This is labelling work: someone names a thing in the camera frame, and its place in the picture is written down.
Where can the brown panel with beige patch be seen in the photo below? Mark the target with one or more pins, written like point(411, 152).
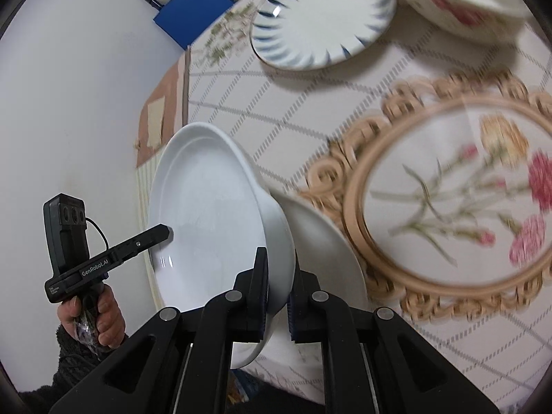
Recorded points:
point(157, 116)

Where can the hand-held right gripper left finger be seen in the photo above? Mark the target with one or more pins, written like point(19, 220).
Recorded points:
point(260, 310)

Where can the floral printed tablecloth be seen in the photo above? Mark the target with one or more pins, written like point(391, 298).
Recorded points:
point(302, 108)

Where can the blue flat box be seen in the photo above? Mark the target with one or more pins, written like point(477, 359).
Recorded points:
point(194, 8)

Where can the person's left forearm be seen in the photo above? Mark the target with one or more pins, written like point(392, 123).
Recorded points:
point(73, 375)

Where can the white deep plate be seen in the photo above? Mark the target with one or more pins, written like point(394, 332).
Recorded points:
point(207, 207)

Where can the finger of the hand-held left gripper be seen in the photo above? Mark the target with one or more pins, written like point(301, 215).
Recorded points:
point(149, 237)

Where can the white bowl with red flowers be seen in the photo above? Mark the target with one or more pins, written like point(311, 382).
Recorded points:
point(457, 4)

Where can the blue striped rim plate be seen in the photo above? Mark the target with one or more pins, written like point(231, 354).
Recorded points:
point(319, 17)

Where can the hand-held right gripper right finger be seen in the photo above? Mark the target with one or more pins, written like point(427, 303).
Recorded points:
point(293, 310)

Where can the person's left hand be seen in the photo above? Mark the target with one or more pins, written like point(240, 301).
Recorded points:
point(110, 319)

